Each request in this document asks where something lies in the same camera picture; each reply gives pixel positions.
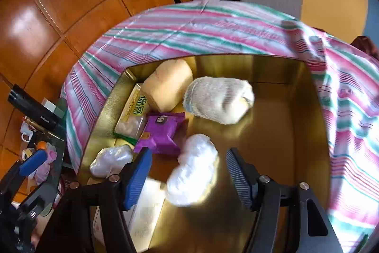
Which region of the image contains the striped bed sheet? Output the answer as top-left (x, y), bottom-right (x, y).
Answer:
top-left (61, 0), bottom-right (379, 248)

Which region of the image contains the glass side table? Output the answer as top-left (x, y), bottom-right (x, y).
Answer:
top-left (18, 97), bottom-right (69, 218)

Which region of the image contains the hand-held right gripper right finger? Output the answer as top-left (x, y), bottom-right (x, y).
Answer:
top-left (226, 148), bottom-right (344, 253)

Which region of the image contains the dark red cloth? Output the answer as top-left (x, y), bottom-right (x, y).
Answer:
top-left (352, 36), bottom-right (379, 60)

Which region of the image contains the pink plastic bottle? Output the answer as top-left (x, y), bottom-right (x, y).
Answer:
top-left (35, 141), bottom-right (58, 184)

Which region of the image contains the gold box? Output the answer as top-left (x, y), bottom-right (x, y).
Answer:
top-left (78, 53), bottom-right (333, 253)

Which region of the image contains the green cracker packet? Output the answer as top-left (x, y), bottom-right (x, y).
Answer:
top-left (114, 83), bottom-right (149, 145)

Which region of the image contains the white mug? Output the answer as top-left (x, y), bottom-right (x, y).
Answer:
top-left (20, 123), bottom-right (36, 143)

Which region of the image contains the purple snack packet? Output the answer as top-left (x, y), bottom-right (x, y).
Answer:
top-left (133, 112), bottom-right (189, 155)

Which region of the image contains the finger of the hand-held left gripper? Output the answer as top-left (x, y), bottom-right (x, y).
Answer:
top-left (0, 149), bottom-right (45, 203)
top-left (16, 176), bottom-right (61, 219)

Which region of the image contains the black handheld appliance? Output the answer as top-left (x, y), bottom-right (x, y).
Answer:
top-left (8, 84), bottom-right (65, 131)

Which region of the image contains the cream printed carton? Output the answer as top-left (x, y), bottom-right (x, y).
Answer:
top-left (92, 178), bottom-right (167, 253)

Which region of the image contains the white plastic-wrapped bundle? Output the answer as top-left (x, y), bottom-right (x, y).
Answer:
top-left (89, 145), bottom-right (134, 178)
top-left (164, 134), bottom-right (219, 207)

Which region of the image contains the white sock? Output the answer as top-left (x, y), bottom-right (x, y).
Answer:
top-left (183, 76), bottom-right (255, 126)

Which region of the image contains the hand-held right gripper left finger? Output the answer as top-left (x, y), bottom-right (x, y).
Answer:
top-left (36, 148), bottom-right (153, 253)

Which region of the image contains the yellow bread packet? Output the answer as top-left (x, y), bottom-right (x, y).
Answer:
top-left (140, 58), bottom-right (194, 113)

